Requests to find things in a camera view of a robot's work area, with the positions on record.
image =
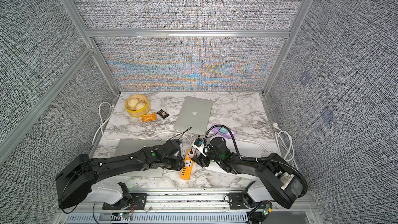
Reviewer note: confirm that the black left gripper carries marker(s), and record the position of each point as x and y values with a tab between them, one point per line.
179	166

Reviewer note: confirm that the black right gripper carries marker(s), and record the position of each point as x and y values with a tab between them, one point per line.
201	160

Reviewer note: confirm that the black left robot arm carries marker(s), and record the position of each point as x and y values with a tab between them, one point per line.
75	181

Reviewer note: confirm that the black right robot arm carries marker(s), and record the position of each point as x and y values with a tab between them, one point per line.
283	182

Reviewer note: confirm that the teal charger on purple strip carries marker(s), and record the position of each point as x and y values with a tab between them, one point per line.
222	130

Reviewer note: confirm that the pink charger plug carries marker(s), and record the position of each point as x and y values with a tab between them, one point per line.
192	154

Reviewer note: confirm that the right silver apple laptop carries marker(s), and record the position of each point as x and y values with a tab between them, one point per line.
246	149

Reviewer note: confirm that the left silver laptop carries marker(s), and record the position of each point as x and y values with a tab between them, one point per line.
127	146

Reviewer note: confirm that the rear grey laptop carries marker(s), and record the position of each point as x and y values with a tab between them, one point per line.
194	114

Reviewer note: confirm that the purple power strip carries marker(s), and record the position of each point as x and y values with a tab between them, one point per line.
215	131

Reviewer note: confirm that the orange power strip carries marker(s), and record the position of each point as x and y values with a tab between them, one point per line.
186	171

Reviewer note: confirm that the black snack packet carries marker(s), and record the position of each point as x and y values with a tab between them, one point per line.
163	114

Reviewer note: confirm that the orange snack packet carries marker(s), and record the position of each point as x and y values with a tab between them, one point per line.
149	117

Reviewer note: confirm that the right steamed bun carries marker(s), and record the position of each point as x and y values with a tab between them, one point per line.
140	105

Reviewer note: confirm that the steamed bun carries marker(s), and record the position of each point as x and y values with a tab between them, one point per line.
132	102
140	105

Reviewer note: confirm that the yellow bamboo steamer basket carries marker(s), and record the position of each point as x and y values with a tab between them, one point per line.
136	114

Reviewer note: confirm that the left steamed bun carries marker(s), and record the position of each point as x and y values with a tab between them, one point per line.
132	102

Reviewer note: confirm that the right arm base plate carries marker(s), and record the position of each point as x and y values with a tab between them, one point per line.
235	200

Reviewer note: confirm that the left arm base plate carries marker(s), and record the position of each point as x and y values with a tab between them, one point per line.
137	202

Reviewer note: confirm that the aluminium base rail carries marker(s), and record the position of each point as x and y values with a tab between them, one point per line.
190	200

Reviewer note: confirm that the white vented cable duct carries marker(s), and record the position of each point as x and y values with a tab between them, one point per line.
159	218

